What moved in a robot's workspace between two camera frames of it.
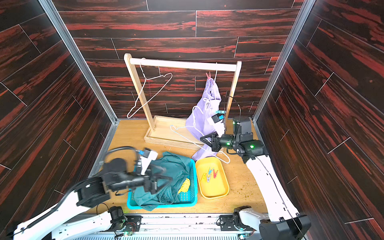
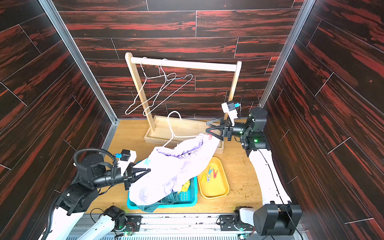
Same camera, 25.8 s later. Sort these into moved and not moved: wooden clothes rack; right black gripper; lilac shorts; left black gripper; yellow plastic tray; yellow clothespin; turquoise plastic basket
Moved: left black gripper; right black gripper; lilac shorts
Not moved: yellow plastic tray; turquoise plastic basket; yellow clothespin; wooden clothes rack
